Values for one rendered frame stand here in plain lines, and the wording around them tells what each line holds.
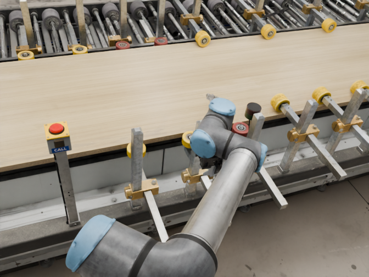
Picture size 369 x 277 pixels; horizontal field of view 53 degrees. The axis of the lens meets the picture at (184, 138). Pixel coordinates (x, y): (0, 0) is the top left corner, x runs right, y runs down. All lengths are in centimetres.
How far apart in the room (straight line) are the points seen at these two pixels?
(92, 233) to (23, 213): 110
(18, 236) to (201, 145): 85
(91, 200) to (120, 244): 109
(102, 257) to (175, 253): 13
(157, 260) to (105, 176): 111
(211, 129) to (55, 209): 89
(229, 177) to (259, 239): 155
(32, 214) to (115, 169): 40
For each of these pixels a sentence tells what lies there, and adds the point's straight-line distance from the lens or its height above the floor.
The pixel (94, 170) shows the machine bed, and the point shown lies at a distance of 171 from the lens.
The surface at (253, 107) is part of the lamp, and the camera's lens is 153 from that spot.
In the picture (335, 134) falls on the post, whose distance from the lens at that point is 193.
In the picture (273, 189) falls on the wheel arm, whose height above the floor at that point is 86.
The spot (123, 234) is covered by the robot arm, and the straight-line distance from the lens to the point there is 71.
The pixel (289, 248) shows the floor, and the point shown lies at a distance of 252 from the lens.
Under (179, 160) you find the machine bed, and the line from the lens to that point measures 183.
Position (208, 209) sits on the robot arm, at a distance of 84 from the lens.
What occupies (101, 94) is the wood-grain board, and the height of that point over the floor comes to 90.
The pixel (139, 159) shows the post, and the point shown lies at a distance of 139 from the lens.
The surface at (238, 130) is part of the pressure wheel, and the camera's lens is 173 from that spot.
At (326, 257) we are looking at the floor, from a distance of 259.
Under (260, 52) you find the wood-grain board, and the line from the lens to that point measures 233.
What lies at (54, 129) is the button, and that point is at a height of 123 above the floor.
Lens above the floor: 206
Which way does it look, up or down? 45 degrees down
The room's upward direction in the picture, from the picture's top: 8 degrees clockwise
